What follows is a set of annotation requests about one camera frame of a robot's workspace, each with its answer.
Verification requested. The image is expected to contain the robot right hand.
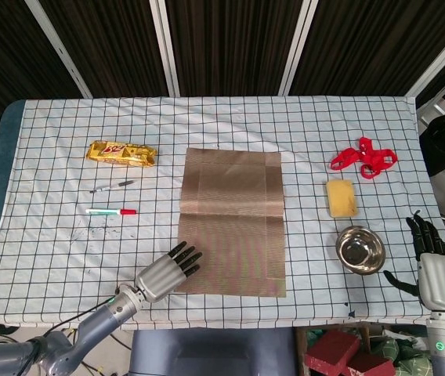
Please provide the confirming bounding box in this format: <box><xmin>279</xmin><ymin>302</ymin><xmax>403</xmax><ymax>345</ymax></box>
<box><xmin>382</xmin><ymin>213</ymin><xmax>445</xmax><ymax>313</ymax></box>

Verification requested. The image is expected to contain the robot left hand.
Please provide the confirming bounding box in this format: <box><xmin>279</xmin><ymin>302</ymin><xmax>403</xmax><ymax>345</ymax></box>
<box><xmin>134</xmin><ymin>241</ymin><xmax>204</xmax><ymax>303</ymax></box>

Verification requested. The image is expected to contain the brown woven placemat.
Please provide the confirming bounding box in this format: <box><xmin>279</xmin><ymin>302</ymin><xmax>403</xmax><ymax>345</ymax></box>
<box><xmin>176</xmin><ymin>147</ymin><xmax>288</xmax><ymax>298</ymax></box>

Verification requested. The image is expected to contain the metal bowl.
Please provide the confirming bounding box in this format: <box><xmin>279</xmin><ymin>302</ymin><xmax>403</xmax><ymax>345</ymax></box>
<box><xmin>335</xmin><ymin>225</ymin><xmax>387</xmax><ymax>276</ymax></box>

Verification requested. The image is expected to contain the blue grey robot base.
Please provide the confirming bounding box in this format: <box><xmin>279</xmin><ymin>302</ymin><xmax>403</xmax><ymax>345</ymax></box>
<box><xmin>128</xmin><ymin>327</ymin><xmax>298</xmax><ymax>376</ymax></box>

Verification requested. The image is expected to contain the red capped white marker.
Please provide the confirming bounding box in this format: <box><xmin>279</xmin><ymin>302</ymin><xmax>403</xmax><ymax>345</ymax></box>
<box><xmin>85</xmin><ymin>208</ymin><xmax>138</xmax><ymax>216</ymax></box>

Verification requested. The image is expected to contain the black pen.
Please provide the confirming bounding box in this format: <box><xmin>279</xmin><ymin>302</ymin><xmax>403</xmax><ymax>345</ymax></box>
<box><xmin>89</xmin><ymin>179</ymin><xmax>135</xmax><ymax>194</ymax></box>

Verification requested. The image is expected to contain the small red box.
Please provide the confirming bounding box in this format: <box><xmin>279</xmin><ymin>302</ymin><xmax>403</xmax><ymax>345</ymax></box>
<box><xmin>346</xmin><ymin>351</ymin><xmax>396</xmax><ymax>376</ymax></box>

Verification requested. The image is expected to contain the yellow sponge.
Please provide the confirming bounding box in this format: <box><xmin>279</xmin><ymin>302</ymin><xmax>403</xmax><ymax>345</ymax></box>
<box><xmin>326</xmin><ymin>179</ymin><xmax>360</xmax><ymax>219</ymax></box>

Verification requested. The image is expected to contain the gold snack packet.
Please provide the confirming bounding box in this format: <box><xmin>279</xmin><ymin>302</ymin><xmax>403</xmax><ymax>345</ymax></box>
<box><xmin>85</xmin><ymin>140</ymin><xmax>158</xmax><ymax>168</ymax></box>

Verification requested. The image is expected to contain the red ribbon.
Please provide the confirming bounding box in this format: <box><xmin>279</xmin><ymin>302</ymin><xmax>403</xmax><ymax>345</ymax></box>
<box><xmin>330</xmin><ymin>136</ymin><xmax>399</xmax><ymax>181</ymax></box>

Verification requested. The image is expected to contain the wooden crate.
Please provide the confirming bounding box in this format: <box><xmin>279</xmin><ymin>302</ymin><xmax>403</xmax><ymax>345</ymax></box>
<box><xmin>295</xmin><ymin>323</ymin><xmax>388</xmax><ymax>376</ymax></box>

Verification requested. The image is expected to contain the checkered white tablecloth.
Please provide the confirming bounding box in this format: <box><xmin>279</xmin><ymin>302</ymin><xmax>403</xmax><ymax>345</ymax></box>
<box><xmin>0</xmin><ymin>96</ymin><xmax>445</xmax><ymax>332</ymax></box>

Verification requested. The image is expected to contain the dark slatted screen panel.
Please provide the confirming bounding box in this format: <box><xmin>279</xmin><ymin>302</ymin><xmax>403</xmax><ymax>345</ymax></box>
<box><xmin>165</xmin><ymin>0</ymin><xmax>306</xmax><ymax>97</ymax></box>
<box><xmin>0</xmin><ymin>0</ymin><xmax>85</xmax><ymax>136</ymax></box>
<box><xmin>38</xmin><ymin>0</ymin><xmax>168</xmax><ymax>99</ymax></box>
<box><xmin>288</xmin><ymin>0</ymin><xmax>445</xmax><ymax>97</ymax></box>

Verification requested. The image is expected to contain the black floor cable bundle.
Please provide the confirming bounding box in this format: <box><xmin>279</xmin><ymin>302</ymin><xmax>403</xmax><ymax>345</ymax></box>
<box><xmin>0</xmin><ymin>324</ymin><xmax>133</xmax><ymax>376</ymax></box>

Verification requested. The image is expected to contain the white screen frame post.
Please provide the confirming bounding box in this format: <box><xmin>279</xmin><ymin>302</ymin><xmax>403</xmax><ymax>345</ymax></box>
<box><xmin>279</xmin><ymin>0</ymin><xmax>320</xmax><ymax>95</ymax></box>
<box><xmin>150</xmin><ymin>0</ymin><xmax>180</xmax><ymax>97</ymax></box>
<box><xmin>404</xmin><ymin>17</ymin><xmax>445</xmax><ymax>99</ymax></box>
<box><xmin>24</xmin><ymin>0</ymin><xmax>92</xmax><ymax>99</ymax></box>

